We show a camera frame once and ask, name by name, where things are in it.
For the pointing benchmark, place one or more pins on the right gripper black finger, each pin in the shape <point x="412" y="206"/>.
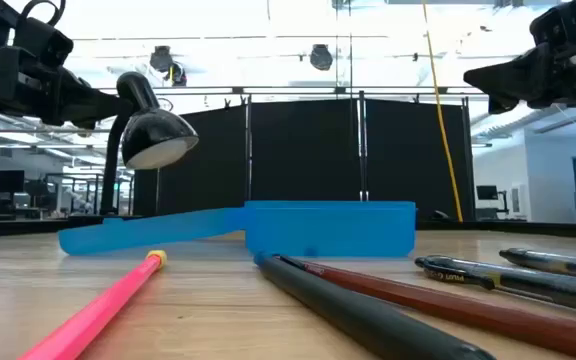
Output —
<point x="513" y="77"/>

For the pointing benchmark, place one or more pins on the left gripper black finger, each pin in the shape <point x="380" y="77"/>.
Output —
<point x="93" y="105"/>

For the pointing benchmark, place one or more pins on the silver grey pen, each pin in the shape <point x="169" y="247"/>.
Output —
<point x="558" y="262"/>

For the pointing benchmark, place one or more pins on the pink pencil with yellow eraser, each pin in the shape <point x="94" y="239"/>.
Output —
<point x="103" y="305"/>

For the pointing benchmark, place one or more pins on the black pen with printed label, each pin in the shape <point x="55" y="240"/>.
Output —
<point x="518" y="282"/>

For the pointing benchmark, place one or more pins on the red-brown pencil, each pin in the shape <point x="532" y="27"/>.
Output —
<point x="468" y="312"/>

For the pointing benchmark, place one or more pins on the blue plastic supply box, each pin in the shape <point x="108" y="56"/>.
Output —
<point x="328" y="230"/>

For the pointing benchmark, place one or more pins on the black desk lamp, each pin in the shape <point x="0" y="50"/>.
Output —
<point x="155" y="135"/>

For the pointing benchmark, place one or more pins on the dark computer monitor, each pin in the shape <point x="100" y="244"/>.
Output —
<point x="7" y="182"/>

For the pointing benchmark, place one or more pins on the small dark monitor on stand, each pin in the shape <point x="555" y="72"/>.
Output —
<point x="487" y="192"/>

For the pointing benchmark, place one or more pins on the black partition panel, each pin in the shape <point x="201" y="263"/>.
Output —
<point x="413" y="150"/>
<point x="203" y="165"/>
<point x="305" y="150"/>

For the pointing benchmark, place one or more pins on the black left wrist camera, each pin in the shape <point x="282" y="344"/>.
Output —
<point x="43" y="45"/>

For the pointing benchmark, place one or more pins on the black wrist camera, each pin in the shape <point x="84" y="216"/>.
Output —
<point x="560" y="22"/>
<point x="43" y="45"/>

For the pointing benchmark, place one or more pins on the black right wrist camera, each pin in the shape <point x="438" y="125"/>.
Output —
<point x="560" y="22"/>

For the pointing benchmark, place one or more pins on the black ceiling camera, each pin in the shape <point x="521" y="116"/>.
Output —
<point x="321" y="57"/>
<point x="161" y="59"/>
<point x="178" y="75"/>

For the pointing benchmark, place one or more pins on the white wall box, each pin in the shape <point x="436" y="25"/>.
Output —
<point x="517" y="199"/>

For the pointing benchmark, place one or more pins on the horizontal metal frame rail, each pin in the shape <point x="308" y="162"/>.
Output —
<point x="293" y="90"/>

